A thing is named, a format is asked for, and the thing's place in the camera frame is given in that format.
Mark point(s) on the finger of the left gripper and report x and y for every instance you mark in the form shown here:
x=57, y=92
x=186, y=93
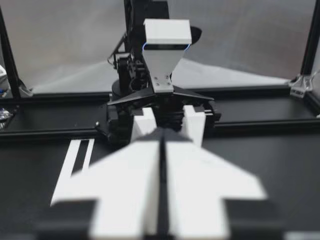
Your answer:
x=196, y=127
x=143, y=125

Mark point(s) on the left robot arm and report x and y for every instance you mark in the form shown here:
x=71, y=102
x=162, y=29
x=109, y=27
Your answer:
x=132, y=67

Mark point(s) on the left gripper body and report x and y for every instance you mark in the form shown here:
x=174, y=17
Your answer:
x=120, y=120

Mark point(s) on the black frame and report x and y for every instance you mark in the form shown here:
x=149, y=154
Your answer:
x=11, y=65

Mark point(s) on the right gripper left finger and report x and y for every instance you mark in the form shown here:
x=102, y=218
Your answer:
x=127, y=185

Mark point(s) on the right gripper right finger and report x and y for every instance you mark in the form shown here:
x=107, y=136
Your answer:
x=200, y=185

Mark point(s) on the crumpled clear plastic piece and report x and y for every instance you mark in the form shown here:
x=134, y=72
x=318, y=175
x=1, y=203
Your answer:
x=5, y=117

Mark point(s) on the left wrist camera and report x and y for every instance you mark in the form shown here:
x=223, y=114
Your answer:
x=163, y=60

